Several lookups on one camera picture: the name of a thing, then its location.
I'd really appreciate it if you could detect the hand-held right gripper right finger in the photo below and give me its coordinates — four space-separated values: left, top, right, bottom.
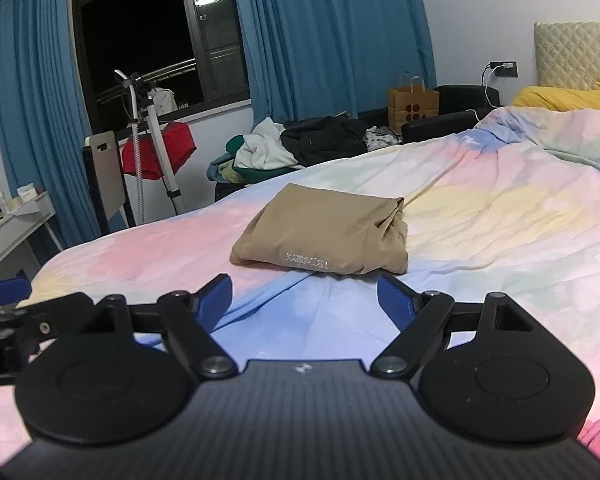
370 274 536 380

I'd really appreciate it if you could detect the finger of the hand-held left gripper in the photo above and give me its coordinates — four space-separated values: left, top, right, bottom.
19 292 96 357
0 280 32 310

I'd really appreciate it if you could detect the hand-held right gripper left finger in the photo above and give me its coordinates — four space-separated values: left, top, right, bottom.
77 273 239 380

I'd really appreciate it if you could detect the khaki t-shirt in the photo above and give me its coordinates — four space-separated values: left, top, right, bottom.
229 182 410 276

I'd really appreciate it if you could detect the white dressing table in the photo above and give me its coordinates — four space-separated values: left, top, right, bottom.
0 190 63 283

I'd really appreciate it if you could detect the light blue cloth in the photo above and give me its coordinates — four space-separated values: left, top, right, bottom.
205 160 242 184

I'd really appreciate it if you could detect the garment steamer stand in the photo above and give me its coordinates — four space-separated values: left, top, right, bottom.
112 70 186 226

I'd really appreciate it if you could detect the pastel rainbow blanket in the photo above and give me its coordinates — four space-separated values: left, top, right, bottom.
0 106 600 466

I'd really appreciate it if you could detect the red garment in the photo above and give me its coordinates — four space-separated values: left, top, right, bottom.
121 122 198 181

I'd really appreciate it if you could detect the green garment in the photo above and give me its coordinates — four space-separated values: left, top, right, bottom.
225 135 291 183

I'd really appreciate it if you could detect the white patterned cloth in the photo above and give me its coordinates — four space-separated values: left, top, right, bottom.
364 127 401 151

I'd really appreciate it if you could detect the black garment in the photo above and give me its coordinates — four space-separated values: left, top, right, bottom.
280 116 368 167

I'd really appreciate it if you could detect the blue curtain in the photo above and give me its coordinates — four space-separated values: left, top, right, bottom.
0 0 101 250
229 0 437 127

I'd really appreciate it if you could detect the brown paper bag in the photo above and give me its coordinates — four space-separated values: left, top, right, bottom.
388 74 440 136

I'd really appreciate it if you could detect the white hanging garment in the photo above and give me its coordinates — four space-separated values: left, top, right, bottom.
152 89 179 114

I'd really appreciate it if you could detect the black sofa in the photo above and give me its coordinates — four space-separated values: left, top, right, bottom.
357 85 503 146

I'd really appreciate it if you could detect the yellow bedding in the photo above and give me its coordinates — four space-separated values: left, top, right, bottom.
511 78 600 119

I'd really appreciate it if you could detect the dark window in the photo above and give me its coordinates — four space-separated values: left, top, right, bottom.
70 0 253 127

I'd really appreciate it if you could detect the beige quilted headboard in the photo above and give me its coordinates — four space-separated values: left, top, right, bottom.
533 21 600 91

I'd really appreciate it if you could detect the white charger cable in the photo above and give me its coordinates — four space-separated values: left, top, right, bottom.
472 66 506 122

